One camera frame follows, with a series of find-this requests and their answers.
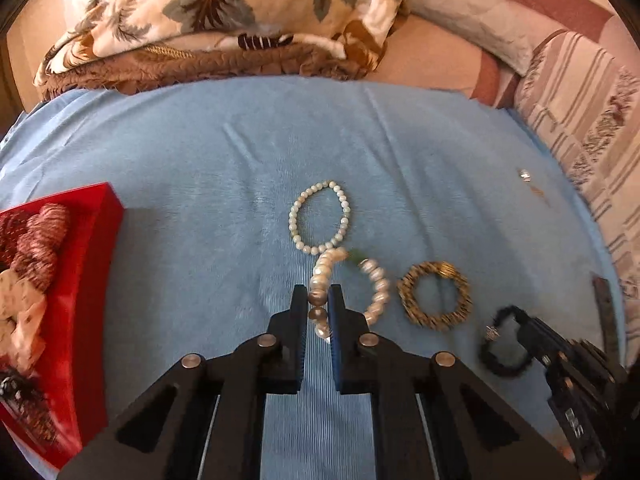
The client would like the black bead bracelet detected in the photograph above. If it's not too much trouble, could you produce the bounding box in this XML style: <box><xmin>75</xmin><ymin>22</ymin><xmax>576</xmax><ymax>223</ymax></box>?
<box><xmin>477</xmin><ymin>304</ymin><xmax>535</xmax><ymax>380</ymax></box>

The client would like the gold leopard bracelet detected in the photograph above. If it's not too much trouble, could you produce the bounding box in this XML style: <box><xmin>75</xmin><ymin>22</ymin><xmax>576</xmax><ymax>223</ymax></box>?
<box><xmin>397</xmin><ymin>260</ymin><xmax>474</xmax><ymax>332</ymax></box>

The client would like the large pearl bracelet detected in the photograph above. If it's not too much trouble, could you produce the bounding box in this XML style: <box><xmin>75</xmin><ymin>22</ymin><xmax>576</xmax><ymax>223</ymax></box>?
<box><xmin>306</xmin><ymin>246</ymin><xmax>392</xmax><ymax>342</ymax></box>

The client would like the small pearl bracelet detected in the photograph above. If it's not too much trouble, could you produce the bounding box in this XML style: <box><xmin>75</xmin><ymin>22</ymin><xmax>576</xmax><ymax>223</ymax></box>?
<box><xmin>287</xmin><ymin>180</ymin><xmax>353</xmax><ymax>256</ymax></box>

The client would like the white dotted scrunchie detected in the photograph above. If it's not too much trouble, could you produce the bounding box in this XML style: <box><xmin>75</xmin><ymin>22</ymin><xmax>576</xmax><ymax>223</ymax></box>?
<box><xmin>0</xmin><ymin>269</ymin><xmax>47</xmax><ymax>376</ymax></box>

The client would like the red plaid scrunchie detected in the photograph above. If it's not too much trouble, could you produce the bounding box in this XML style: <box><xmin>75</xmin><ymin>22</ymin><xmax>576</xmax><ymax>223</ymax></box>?
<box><xmin>11</xmin><ymin>203</ymin><xmax>70</xmax><ymax>292</ymax></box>

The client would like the dark red polka scrunchie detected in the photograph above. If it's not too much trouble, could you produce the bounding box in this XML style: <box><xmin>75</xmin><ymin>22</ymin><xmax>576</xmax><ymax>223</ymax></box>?
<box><xmin>0</xmin><ymin>210</ymin><xmax>30</xmax><ymax>270</ymax></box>

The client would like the red tray box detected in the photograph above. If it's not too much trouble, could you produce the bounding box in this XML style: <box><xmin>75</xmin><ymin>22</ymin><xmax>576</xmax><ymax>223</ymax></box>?
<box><xmin>1</xmin><ymin>182</ymin><xmax>124</xmax><ymax>470</ymax></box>

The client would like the blue bed cloth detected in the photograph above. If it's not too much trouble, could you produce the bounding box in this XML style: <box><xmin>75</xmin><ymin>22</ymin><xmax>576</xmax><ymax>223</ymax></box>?
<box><xmin>1</xmin><ymin>77</ymin><xmax>616</xmax><ymax>451</ymax></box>

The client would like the striped floral pillow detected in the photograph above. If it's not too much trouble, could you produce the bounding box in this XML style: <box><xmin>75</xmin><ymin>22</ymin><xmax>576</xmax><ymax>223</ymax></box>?
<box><xmin>514</xmin><ymin>32</ymin><xmax>639</xmax><ymax>363</ymax></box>

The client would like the pink quilted mattress cover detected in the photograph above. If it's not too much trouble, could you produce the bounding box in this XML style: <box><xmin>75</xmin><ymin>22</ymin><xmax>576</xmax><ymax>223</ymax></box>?
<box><xmin>366</xmin><ymin>14</ymin><xmax>500</xmax><ymax>106</ymax></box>

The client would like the floral leaf blanket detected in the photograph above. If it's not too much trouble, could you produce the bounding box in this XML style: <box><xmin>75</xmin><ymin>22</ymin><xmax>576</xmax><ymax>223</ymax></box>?
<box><xmin>35</xmin><ymin>0</ymin><xmax>405</xmax><ymax>100</ymax></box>

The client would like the grey-blue pillow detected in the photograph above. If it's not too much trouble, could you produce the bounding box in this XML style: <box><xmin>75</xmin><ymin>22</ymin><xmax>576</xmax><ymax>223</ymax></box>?
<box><xmin>406</xmin><ymin>0</ymin><xmax>547</xmax><ymax>77</ymax></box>

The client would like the silver pendant necklace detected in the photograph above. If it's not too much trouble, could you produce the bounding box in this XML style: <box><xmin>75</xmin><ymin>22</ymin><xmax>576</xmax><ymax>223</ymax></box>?
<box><xmin>515</xmin><ymin>167</ymin><xmax>551</xmax><ymax>207</ymax></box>

